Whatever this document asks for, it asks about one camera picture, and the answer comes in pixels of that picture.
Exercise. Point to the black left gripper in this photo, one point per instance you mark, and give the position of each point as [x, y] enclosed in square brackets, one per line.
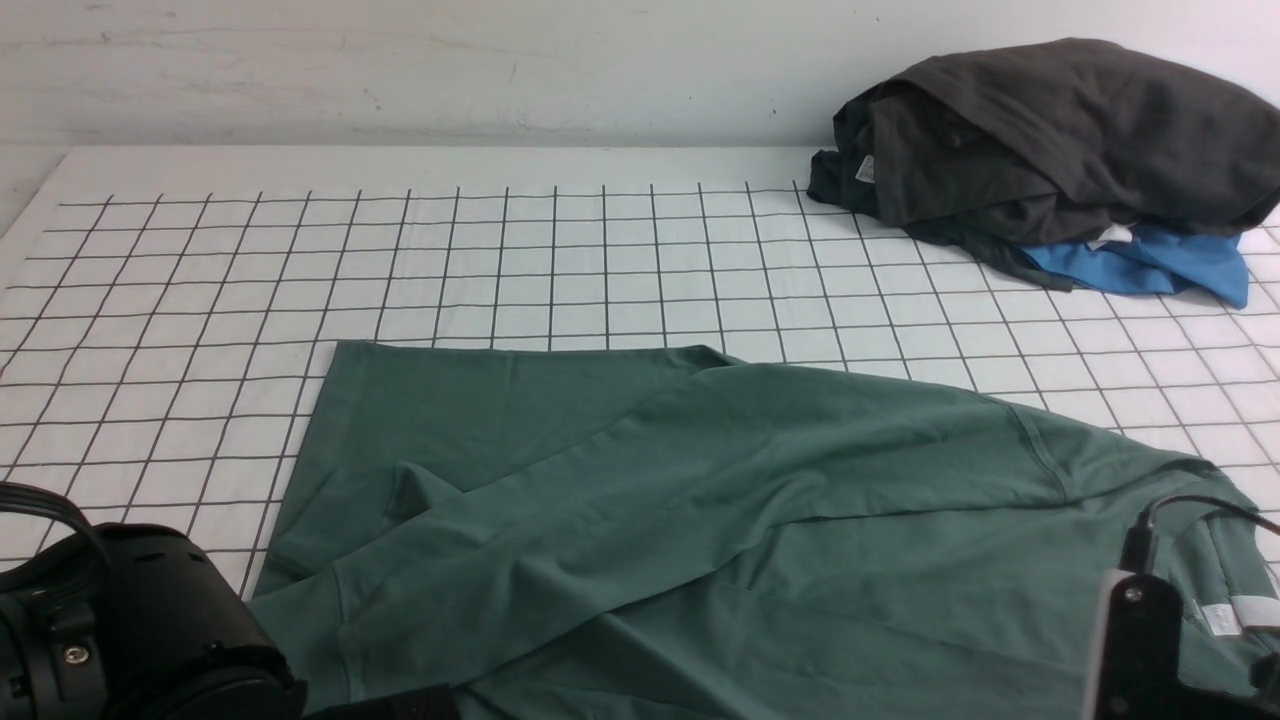
[428, 703]

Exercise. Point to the green long-sleeved shirt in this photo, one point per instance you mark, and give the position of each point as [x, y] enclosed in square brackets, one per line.
[670, 533]

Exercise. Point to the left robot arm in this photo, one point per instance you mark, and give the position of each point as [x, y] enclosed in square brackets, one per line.
[131, 621]

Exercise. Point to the white grid-patterned tablecloth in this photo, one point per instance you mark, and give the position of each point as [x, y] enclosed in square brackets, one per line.
[162, 357]

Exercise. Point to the dark grey garment pile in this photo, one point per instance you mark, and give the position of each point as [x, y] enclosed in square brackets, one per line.
[1051, 144]

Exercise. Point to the blue garment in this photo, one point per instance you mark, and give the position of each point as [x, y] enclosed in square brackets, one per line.
[1146, 259]

